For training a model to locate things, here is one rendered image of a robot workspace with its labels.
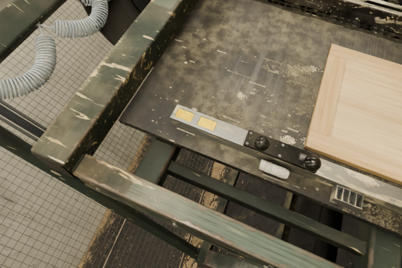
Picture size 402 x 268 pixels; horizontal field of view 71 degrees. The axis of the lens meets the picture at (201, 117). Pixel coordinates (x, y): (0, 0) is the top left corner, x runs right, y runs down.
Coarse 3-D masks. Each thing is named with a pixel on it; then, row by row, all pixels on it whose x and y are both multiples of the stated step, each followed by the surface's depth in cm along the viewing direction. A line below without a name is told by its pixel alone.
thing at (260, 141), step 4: (260, 136) 65; (264, 136) 65; (256, 140) 65; (260, 140) 64; (264, 140) 64; (268, 140) 65; (256, 144) 65; (260, 144) 64; (264, 144) 64; (268, 144) 64; (256, 148) 65; (260, 148) 64; (264, 148) 64
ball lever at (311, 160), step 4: (300, 156) 73; (304, 156) 73; (308, 156) 63; (312, 156) 63; (316, 156) 63; (300, 160) 73; (304, 160) 64; (308, 160) 63; (312, 160) 62; (316, 160) 62; (320, 160) 63; (304, 164) 64; (308, 164) 63; (312, 164) 62; (316, 164) 62; (320, 164) 62; (308, 168) 63; (312, 168) 62; (316, 168) 62
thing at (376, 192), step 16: (192, 112) 82; (192, 128) 80; (224, 128) 79; (240, 128) 79; (224, 144) 80; (240, 144) 77; (272, 160) 77; (320, 176) 73; (336, 176) 73; (352, 176) 73; (368, 176) 73; (368, 192) 71; (384, 192) 71; (400, 192) 71; (400, 208) 70
